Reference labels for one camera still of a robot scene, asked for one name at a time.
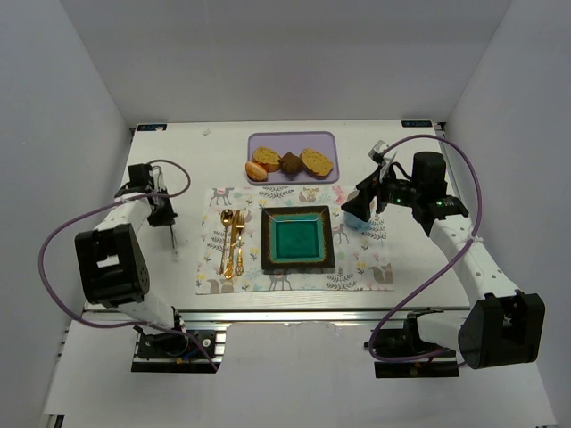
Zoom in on orange glazed bread roll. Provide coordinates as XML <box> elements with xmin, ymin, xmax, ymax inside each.
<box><xmin>244</xmin><ymin>161</ymin><xmax>269</xmax><ymax>182</ymax></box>

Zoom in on right blue table label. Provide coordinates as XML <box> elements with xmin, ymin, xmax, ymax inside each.
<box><xmin>401</xmin><ymin>119</ymin><xmax>433</xmax><ymax>128</ymax></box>

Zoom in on left blue table label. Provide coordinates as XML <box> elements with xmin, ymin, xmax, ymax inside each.
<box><xmin>137</xmin><ymin>123</ymin><xmax>167</xmax><ymax>132</ymax></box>

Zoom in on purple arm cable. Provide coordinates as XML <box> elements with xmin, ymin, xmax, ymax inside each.
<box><xmin>368</xmin><ymin>135</ymin><xmax>483</xmax><ymax>366</ymax></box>
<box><xmin>37</xmin><ymin>159</ymin><xmax>219</xmax><ymax>371</ymax></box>

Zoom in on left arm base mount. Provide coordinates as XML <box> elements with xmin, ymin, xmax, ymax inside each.
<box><xmin>130</xmin><ymin>325</ymin><xmax>226</xmax><ymax>374</ymax></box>

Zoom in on green black square plate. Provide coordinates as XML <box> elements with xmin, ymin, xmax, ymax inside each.
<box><xmin>261</xmin><ymin>205</ymin><xmax>335</xmax><ymax>273</ymax></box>

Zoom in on brown chocolate bun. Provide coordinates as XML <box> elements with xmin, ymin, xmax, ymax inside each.
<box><xmin>279</xmin><ymin>152</ymin><xmax>303</xmax><ymax>177</ymax></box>

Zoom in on gold spoon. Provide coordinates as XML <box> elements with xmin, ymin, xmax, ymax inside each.
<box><xmin>219</xmin><ymin>209</ymin><xmax>234</xmax><ymax>275</ymax></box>

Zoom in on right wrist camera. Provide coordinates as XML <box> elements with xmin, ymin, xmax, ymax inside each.
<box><xmin>368</xmin><ymin>140</ymin><xmax>389</xmax><ymax>165</ymax></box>

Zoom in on silver serving tongs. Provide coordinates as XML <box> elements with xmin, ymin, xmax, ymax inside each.
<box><xmin>153</xmin><ymin>165</ymin><xmax>179</xmax><ymax>262</ymax></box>

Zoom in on lavender plastic tray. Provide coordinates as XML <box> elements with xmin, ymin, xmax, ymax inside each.
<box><xmin>246</xmin><ymin>131</ymin><xmax>340</xmax><ymax>185</ymax></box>

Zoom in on gold fork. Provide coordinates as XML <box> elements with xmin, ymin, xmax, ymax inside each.
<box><xmin>235</xmin><ymin>210</ymin><xmax>245</xmax><ymax>276</ymax></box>

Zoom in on yellow bread slice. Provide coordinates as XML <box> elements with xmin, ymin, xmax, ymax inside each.
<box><xmin>300</xmin><ymin>148</ymin><xmax>334</xmax><ymax>178</ymax></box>
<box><xmin>251</xmin><ymin>146</ymin><xmax>281</xmax><ymax>173</ymax></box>

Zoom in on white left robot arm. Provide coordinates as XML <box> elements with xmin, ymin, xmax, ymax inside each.
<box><xmin>75</xmin><ymin>163</ymin><xmax>186</xmax><ymax>332</ymax></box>

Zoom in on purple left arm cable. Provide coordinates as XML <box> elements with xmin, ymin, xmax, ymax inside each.
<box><xmin>37</xmin><ymin>159</ymin><xmax>219</xmax><ymax>371</ymax></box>

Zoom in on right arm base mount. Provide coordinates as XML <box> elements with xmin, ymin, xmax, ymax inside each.
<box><xmin>364</xmin><ymin>309</ymin><xmax>463</xmax><ymax>379</ymax></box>

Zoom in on right yellow bread slice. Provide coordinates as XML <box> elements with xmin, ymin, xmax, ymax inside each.
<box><xmin>300</xmin><ymin>148</ymin><xmax>334</xmax><ymax>178</ymax></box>

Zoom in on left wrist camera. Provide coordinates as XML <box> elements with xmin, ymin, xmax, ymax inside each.
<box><xmin>127</xmin><ymin>163</ymin><xmax>154</xmax><ymax>193</ymax></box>

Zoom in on left yellow bread slice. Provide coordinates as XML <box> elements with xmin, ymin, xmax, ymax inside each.
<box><xmin>251</xmin><ymin>146</ymin><xmax>281</xmax><ymax>173</ymax></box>

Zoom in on blue ceramic mug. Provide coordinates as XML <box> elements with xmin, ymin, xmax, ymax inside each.
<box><xmin>343</xmin><ymin>189</ymin><xmax>370</xmax><ymax>232</ymax></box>

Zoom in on gold knife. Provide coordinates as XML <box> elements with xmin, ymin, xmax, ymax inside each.
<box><xmin>224</xmin><ymin>210</ymin><xmax>239</xmax><ymax>279</ymax></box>

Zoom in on animal print placemat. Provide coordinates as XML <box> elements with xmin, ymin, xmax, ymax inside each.
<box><xmin>195</xmin><ymin>185</ymin><xmax>393</xmax><ymax>295</ymax></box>

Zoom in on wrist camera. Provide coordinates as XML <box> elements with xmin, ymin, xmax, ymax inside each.
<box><xmin>368</xmin><ymin>140</ymin><xmax>389</xmax><ymax>165</ymax></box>
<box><xmin>127</xmin><ymin>163</ymin><xmax>154</xmax><ymax>193</ymax></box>

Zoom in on blue table label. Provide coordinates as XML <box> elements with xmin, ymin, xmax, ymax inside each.
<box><xmin>401</xmin><ymin>119</ymin><xmax>433</xmax><ymax>128</ymax></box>
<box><xmin>137</xmin><ymin>123</ymin><xmax>167</xmax><ymax>132</ymax></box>

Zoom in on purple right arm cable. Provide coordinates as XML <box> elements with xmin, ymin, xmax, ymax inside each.
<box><xmin>368</xmin><ymin>135</ymin><xmax>483</xmax><ymax>366</ymax></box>

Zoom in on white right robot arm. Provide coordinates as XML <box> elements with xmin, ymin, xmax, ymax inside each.
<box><xmin>342</xmin><ymin>152</ymin><xmax>545</xmax><ymax>369</ymax></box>

